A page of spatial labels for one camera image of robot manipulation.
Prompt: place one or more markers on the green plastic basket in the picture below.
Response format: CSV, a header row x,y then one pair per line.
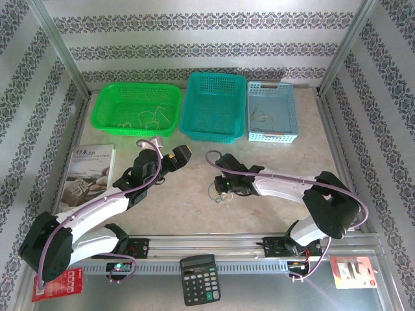
x,y
129,97

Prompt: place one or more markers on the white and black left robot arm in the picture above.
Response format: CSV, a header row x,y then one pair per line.
x,y
97,207

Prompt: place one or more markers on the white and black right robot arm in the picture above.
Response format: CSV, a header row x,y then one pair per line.
x,y
279,188

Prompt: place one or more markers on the teal plastic basket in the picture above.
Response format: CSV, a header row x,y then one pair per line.
x,y
210,107

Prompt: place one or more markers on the book with stone cover photo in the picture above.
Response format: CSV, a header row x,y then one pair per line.
x,y
90,162

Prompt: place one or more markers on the light blue plastic basket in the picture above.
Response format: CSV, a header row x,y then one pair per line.
x,y
279,97

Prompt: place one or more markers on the black desk calculator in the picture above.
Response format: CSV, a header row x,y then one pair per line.
x,y
199,280

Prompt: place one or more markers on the small circuit board with LED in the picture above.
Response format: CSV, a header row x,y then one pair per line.
x,y
118,267

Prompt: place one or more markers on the white and red retail package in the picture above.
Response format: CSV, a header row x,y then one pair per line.
x,y
343,275

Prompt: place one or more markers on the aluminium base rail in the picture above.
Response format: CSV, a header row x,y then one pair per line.
x,y
207,243

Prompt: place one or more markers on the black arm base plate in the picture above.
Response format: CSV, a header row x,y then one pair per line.
x,y
272,247
139,247

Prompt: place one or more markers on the aluminium table side rail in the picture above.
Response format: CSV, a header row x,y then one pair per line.
x,y
77,129
338,145

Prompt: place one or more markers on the aluminium frame post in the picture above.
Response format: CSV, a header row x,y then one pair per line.
x,y
348,45
58,45

